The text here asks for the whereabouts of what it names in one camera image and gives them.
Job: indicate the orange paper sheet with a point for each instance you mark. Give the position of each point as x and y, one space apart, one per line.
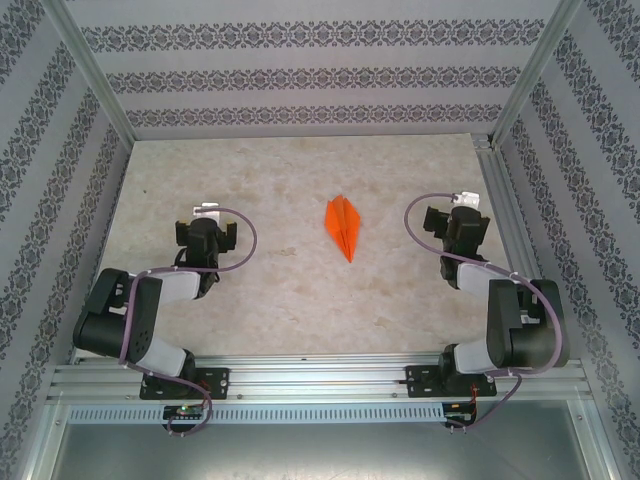
342 225

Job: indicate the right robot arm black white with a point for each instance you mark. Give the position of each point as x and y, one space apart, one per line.
525 340

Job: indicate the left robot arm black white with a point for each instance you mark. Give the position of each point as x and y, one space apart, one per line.
110 320

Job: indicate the grey metal sheet panel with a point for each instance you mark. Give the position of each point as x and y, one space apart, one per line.
320 455

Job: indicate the aluminium side rail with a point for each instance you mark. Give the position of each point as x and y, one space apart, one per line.
502 200

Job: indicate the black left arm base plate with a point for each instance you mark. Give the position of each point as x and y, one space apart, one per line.
220 382

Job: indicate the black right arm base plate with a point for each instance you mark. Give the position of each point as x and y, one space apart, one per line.
417 382

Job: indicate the aluminium mounting rail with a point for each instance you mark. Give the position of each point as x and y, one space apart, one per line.
320 375

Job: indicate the aluminium frame post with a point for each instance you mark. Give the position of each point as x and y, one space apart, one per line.
90 65
537 65
42 445
597 445

